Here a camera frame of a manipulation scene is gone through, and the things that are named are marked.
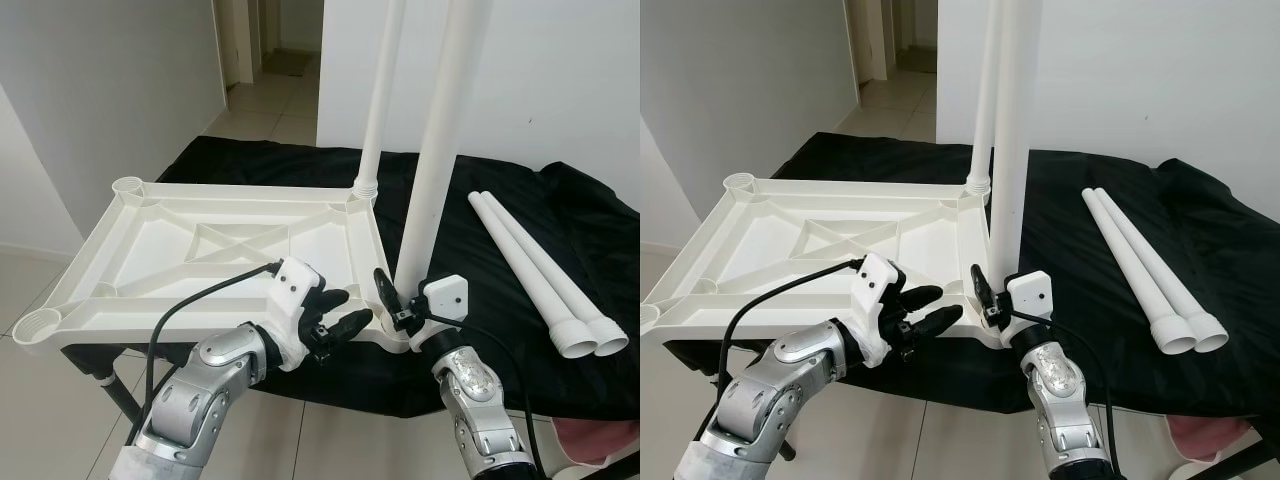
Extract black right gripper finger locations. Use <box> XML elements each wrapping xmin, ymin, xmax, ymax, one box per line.
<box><xmin>969</xmin><ymin>262</ymin><xmax>996</xmax><ymax>323</ymax></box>
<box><xmin>374</xmin><ymin>267</ymin><xmax>403</xmax><ymax>319</ymax></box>

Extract white plastic table top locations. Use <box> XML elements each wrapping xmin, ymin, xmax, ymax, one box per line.
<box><xmin>640</xmin><ymin>172</ymin><xmax>1004</xmax><ymax>350</ymax></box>
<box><xmin>12</xmin><ymin>175</ymin><xmax>413</xmax><ymax>354</ymax></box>

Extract black cloth table cover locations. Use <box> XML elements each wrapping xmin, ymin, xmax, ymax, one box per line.
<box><xmin>100</xmin><ymin>135</ymin><xmax>641</xmax><ymax>419</ymax></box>
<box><xmin>690</xmin><ymin>132</ymin><xmax>1280</xmax><ymax>416</ymax></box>

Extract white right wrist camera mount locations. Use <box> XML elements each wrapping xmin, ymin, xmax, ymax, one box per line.
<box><xmin>1003</xmin><ymin>269</ymin><xmax>1054</xmax><ymax>348</ymax></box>
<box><xmin>410</xmin><ymin>274</ymin><xmax>472</xmax><ymax>353</ymax></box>

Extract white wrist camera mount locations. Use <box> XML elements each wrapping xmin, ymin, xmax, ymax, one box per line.
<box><xmin>262</xmin><ymin>256</ymin><xmax>328</xmax><ymax>374</ymax></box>
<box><xmin>410</xmin><ymin>274</ymin><xmax>472</xmax><ymax>353</ymax></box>
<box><xmin>1003</xmin><ymin>269</ymin><xmax>1054</xmax><ymax>348</ymax></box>
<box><xmin>850</xmin><ymin>252</ymin><xmax>911</xmax><ymax>369</ymax></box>

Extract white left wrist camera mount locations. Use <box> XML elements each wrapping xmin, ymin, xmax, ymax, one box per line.
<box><xmin>262</xmin><ymin>256</ymin><xmax>328</xmax><ymax>374</ymax></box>
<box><xmin>850</xmin><ymin>252</ymin><xmax>911</xmax><ymax>369</ymax></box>

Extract beige door frame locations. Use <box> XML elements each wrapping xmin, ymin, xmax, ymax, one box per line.
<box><xmin>213</xmin><ymin>0</ymin><xmax>266</xmax><ymax>86</ymax></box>
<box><xmin>845</xmin><ymin>0</ymin><xmax>901</xmax><ymax>83</ymax></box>

